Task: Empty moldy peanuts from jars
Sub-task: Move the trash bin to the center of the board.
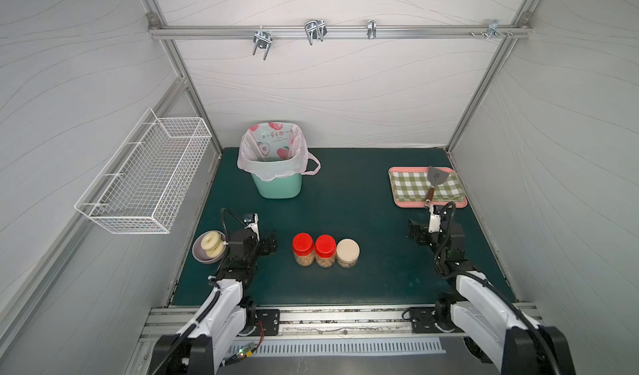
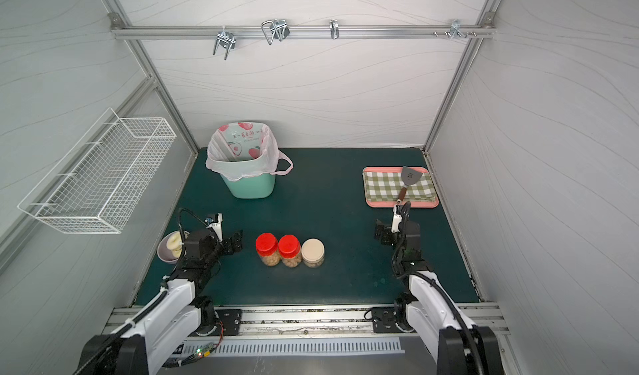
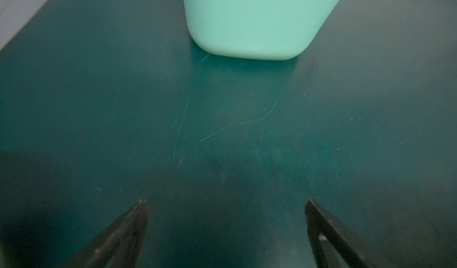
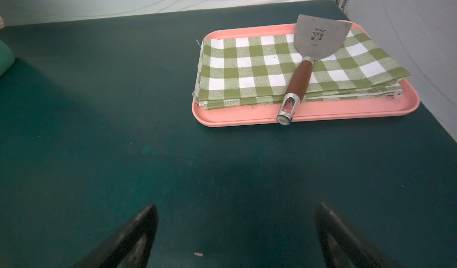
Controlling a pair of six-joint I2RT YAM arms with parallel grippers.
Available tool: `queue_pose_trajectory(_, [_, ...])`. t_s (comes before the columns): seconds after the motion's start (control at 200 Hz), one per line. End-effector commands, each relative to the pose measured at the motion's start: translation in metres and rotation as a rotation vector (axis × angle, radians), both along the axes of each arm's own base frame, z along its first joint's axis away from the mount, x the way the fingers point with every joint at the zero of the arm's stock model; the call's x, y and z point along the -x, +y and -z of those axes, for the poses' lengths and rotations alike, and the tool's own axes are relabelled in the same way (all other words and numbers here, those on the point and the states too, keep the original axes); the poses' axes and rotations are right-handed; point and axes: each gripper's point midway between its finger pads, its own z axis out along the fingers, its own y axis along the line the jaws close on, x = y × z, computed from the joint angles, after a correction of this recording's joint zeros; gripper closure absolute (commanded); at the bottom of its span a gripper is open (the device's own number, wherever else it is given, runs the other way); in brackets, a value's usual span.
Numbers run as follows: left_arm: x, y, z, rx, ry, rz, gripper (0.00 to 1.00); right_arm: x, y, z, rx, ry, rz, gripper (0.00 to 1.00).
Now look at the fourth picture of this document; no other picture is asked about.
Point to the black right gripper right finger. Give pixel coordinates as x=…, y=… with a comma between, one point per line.
x=343, y=246

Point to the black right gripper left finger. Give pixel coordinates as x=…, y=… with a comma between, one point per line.
x=128, y=247

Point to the pink plastic tray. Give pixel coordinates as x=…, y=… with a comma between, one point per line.
x=314, y=111

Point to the green white checkered cloth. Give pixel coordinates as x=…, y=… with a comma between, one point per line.
x=257, y=71

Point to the mint green trash bin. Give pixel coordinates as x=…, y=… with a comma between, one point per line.
x=7, y=58

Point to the steel spatula wooden handle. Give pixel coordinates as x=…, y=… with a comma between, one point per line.
x=315, y=38

